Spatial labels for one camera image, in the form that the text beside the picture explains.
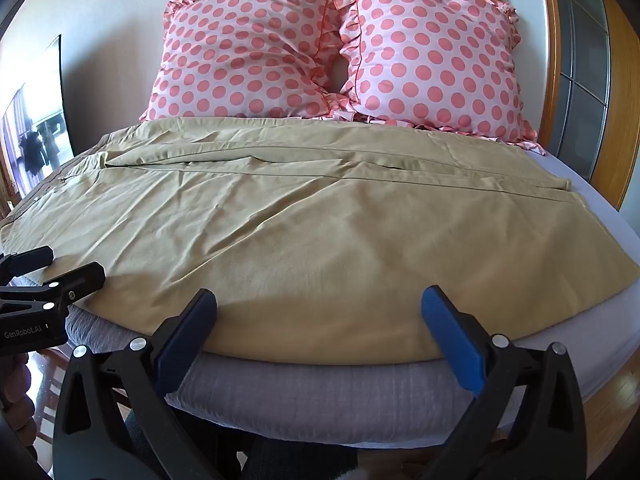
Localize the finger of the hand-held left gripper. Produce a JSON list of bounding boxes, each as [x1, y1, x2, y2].
[[0, 246, 55, 279], [0, 261, 107, 318]]

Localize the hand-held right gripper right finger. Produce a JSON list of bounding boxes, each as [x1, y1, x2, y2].
[[421, 285, 587, 480]]

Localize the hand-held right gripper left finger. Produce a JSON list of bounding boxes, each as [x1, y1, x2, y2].
[[52, 288, 219, 480]]

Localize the tan bed sheet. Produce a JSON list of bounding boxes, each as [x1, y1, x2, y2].
[[0, 117, 640, 363]]

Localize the person's left hand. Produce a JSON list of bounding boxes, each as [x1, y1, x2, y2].
[[0, 354, 35, 433]]

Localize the bed with grey sheet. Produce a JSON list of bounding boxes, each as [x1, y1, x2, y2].
[[0, 145, 640, 453]]

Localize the pink polka dot pillow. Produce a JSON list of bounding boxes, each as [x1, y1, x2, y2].
[[327, 0, 547, 156], [139, 0, 368, 123]]

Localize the glass panel wooden door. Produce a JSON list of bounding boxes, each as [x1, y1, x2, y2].
[[537, 0, 640, 211]]

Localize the wall poster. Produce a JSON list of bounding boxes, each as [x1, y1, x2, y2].
[[0, 35, 76, 201]]

